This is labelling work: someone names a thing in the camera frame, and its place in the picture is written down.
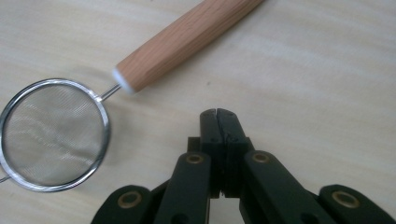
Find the wooden-handled metal mesh strainer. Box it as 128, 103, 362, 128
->
0, 0, 265, 192

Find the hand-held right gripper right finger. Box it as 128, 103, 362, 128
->
216, 107, 256, 199

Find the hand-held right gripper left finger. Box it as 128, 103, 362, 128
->
187, 108, 226, 200

